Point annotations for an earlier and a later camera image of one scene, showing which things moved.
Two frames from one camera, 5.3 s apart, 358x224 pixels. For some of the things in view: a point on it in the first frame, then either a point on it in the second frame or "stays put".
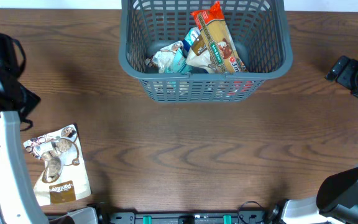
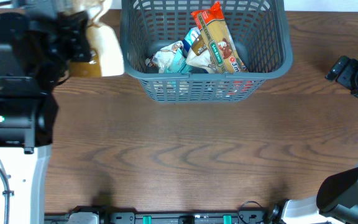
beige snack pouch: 161,58 stays put
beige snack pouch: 199,55 stays put
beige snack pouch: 64,177 to 104,48
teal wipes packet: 178,64 stays put
